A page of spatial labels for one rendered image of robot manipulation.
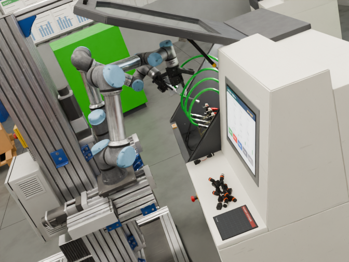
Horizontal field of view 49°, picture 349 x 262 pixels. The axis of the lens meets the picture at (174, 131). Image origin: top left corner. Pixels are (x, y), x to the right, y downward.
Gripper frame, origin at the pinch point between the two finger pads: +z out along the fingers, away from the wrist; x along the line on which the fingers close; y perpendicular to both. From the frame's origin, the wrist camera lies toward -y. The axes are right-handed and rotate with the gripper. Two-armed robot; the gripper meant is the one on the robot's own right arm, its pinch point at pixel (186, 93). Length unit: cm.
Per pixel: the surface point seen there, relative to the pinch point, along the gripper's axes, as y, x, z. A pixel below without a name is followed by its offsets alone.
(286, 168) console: -19, 107, 2
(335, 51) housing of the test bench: -61, 75, -23
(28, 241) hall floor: 189, -92, 124
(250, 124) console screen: -15, 88, -11
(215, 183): 6, 72, 21
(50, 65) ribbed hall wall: 216, -624, 70
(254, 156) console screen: -12, 93, 1
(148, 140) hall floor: 49, -210, 124
